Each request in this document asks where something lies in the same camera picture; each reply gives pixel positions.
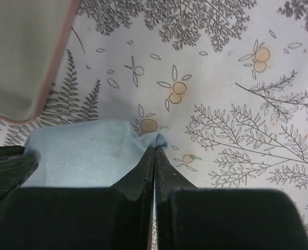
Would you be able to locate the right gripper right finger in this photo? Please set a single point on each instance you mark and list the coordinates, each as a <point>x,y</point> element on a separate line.
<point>189,217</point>

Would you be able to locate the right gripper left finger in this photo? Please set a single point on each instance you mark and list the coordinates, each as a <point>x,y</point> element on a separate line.
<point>115,217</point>

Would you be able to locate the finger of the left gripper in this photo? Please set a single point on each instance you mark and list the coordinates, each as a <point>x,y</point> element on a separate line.
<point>15,168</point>

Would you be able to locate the light blue cleaning cloth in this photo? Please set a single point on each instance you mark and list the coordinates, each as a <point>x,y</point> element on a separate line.
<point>87,154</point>

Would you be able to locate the pink glasses case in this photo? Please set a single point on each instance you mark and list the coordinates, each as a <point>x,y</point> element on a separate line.
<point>33,36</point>

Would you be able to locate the floral patterned table mat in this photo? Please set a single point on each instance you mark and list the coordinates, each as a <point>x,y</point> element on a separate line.
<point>226,82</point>

